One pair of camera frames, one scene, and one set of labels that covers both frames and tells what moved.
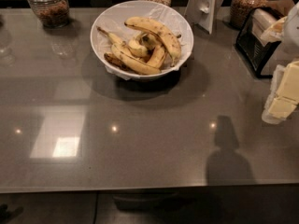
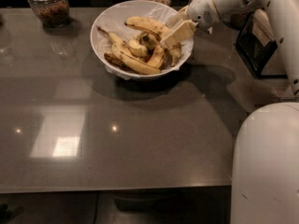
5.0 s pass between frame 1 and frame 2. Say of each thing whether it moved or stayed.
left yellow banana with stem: stayed
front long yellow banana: stayed
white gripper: moved
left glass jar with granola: stayed
